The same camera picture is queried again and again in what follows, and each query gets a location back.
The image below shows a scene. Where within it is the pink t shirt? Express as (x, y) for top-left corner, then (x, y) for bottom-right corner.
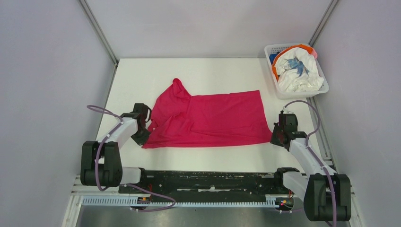
(142, 79), (272, 148)

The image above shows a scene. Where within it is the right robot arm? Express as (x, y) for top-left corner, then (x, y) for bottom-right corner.
(270, 111), (351, 222)

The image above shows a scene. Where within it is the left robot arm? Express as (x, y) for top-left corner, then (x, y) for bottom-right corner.
(80, 103), (152, 193)

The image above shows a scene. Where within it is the white t shirt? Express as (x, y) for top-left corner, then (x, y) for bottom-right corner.
(276, 48), (324, 93)

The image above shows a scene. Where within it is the blue garment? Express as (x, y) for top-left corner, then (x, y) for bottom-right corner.
(269, 52), (279, 65)

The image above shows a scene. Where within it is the orange t shirt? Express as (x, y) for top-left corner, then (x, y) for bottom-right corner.
(271, 44), (318, 81)

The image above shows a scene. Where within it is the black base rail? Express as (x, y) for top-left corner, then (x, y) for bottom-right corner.
(137, 170), (293, 203)

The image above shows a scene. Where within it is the white cable duct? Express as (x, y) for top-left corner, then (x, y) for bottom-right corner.
(82, 196), (278, 208)

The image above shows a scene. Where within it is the left aluminium corner post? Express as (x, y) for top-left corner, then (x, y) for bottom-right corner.
(78, 0), (119, 68)

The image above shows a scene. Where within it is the aluminium corner post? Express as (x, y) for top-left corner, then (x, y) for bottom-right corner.
(308, 0), (339, 46)
(78, 0), (119, 68)

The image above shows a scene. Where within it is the right aluminium corner post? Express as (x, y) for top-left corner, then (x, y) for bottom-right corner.
(308, 0), (339, 46)

